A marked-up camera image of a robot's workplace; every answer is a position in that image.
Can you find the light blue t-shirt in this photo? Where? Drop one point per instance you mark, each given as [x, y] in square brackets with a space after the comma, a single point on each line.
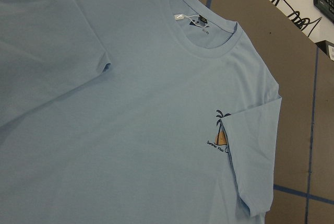
[133, 111]

